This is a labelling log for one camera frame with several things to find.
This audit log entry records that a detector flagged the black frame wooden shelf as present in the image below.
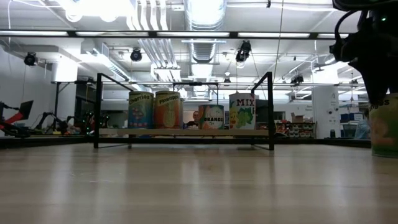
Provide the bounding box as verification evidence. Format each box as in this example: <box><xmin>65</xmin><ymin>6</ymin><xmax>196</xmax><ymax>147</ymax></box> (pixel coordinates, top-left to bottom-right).
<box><xmin>93</xmin><ymin>72</ymin><xmax>275</xmax><ymax>151</ymax></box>

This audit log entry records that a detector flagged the green oranges tin can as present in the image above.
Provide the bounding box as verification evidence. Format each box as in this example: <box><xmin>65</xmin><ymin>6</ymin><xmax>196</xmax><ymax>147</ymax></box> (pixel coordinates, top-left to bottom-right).
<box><xmin>369</xmin><ymin>92</ymin><xmax>398</xmax><ymax>159</ymax></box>

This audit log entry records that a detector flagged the mandarin oranges tin can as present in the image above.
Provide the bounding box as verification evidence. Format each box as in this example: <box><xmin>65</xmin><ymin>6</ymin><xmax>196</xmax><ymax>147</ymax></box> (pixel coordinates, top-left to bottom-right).
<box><xmin>198</xmin><ymin>104</ymin><xmax>225</xmax><ymax>131</ymax></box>

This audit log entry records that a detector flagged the silver ceiling air duct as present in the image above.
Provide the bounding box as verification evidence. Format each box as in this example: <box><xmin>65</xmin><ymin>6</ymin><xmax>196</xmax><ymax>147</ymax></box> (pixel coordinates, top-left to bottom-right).
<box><xmin>183</xmin><ymin>0</ymin><xmax>228</xmax><ymax>63</ymax></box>

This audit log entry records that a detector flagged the red and black background robot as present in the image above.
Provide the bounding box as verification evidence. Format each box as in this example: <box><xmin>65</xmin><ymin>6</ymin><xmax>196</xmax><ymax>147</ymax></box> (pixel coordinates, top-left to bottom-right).
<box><xmin>0</xmin><ymin>99</ymin><xmax>35</xmax><ymax>138</ymax></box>

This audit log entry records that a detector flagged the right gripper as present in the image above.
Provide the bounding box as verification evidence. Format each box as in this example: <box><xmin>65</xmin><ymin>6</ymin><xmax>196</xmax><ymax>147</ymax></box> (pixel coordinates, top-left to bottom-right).
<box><xmin>329</xmin><ymin>9</ymin><xmax>398</xmax><ymax>105</ymax></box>

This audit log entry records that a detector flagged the person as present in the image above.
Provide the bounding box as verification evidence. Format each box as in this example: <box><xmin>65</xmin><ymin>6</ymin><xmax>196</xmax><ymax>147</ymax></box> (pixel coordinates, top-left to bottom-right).
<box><xmin>185</xmin><ymin>110</ymin><xmax>202</xmax><ymax>129</ymax></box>

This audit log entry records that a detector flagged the white mix fruit can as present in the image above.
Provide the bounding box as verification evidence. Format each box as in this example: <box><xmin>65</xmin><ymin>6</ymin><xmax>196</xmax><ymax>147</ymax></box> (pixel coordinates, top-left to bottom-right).
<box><xmin>228</xmin><ymin>92</ymin><xmax>257</xmax><ymax>131</ymax></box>

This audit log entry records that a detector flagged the distant black metal frame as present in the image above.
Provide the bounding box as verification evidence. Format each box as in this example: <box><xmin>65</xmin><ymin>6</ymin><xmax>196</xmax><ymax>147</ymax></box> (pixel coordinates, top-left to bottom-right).
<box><xmin>172</xmin><ymin>81</ymin><xmax>220</xmax><ymax>125</ymax></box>

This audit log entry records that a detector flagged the pineapple tin can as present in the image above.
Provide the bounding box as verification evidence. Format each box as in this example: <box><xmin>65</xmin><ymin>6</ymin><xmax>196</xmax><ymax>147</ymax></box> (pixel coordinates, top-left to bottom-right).
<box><xmin>154</xmin><ymin>90</ymin><xmax>182</xmax><ymax>129</ymax></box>

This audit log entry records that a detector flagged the black background monitor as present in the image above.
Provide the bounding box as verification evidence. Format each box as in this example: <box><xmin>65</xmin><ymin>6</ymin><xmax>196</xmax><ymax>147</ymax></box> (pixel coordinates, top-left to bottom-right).
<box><xmin>255</xmin><ymin>99</ymin><xmax>269</xmax><ymax>123</ymax></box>

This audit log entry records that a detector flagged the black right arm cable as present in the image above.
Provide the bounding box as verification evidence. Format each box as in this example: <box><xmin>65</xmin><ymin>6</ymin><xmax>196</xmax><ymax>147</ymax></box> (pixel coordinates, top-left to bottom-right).
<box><xmin>333</xmin><ymin>9</ymin><xmax>362</xmax><ymax>43</ymax></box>

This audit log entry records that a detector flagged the black overhead frame beam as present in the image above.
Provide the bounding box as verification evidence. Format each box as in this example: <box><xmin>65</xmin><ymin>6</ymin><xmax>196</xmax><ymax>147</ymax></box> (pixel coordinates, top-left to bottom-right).
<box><xmin>0</xmin><ymin>29</ymin><xmax>351</xmax><ymax>40</ymax></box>

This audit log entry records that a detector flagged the white room column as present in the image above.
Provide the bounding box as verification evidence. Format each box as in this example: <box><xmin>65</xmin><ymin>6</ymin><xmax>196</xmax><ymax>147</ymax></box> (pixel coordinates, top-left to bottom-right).
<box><xmin>312</xmin><ymin>86</ymin><xmax>340</xmax><ymax>139</ymax></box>

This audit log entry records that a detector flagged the black table frame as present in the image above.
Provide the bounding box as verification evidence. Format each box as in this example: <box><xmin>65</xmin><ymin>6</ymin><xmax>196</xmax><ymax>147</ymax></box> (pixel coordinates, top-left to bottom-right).
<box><xmin>0</xmin><ymin>135</ymin><xmax>373</xmax><ymax>149</ymax></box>

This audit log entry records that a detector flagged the cherries tin can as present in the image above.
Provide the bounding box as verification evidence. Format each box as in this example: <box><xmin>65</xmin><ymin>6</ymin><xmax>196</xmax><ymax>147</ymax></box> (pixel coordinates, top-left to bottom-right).
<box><xmin>127</xmin><ymin>90</ymin><xmax>154</xmax><ymax>129</ymax></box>

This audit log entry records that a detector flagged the storage rack with bins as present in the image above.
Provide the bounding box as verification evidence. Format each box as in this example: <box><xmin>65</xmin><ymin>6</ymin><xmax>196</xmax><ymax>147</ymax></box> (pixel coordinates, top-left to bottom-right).
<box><xmin>275</xmin><ymin>121</ymin><xmax>317</xmax><ymax>138</ymax></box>

